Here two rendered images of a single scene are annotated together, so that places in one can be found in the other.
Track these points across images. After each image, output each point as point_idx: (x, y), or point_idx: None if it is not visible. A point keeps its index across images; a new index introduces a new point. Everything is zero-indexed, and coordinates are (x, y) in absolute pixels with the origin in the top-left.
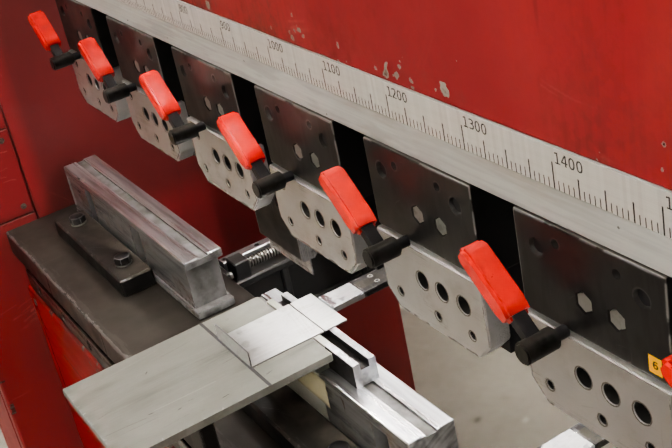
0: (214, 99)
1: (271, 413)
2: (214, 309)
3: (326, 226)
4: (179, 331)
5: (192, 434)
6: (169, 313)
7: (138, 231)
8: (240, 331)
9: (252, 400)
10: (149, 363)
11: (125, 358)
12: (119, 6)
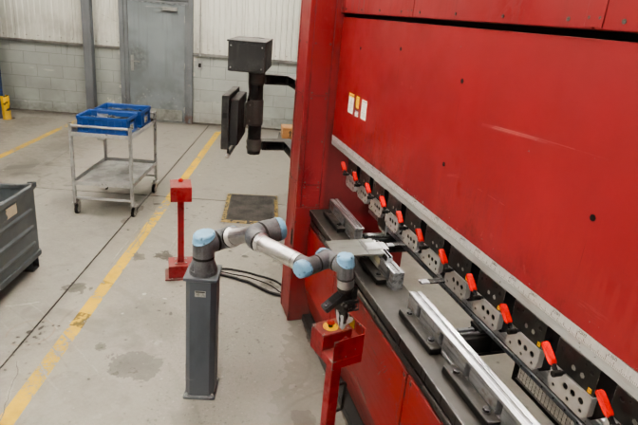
0: (379, 193)
1: (365, 263)
2: None
3: (393, 223)
4: None
5: None
6: (347, 239)
7: (346, 218)
8: (365, 243)
9: (365, 255)
10: (345, 242)
11: None
12: (365, 167)
